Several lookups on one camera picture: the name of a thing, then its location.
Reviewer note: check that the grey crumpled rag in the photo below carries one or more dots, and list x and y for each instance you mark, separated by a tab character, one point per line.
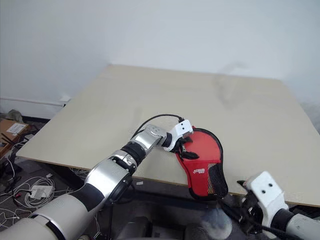
14	114

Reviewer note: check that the white power adapter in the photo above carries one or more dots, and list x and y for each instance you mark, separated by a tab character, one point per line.
41	192

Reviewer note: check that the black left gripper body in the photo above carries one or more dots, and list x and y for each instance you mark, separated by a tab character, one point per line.
179	146

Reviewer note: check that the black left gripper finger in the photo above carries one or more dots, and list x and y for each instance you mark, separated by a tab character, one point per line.
188	140
190	155

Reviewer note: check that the brown cardboard box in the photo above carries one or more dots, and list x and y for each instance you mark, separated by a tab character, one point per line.
13	130

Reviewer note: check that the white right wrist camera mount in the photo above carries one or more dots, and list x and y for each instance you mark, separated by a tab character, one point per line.
267	192

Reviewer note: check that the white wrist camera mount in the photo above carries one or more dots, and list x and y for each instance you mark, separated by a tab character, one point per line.
267	192
182	128

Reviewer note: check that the red black mesh paddle case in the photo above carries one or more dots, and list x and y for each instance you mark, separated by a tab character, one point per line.
202	162

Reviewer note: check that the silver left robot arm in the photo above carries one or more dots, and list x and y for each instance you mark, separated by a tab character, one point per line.
107	175

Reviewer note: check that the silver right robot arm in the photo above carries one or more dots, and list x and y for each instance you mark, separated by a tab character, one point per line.
297	223

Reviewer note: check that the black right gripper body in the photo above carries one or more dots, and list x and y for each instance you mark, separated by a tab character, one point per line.
251	205

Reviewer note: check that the dark rounded grey shape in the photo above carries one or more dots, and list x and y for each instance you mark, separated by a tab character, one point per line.
136	230
212	225

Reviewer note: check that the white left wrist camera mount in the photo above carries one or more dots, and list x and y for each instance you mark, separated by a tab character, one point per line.
182	128

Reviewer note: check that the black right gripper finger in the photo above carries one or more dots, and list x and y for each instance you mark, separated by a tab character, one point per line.
242	183

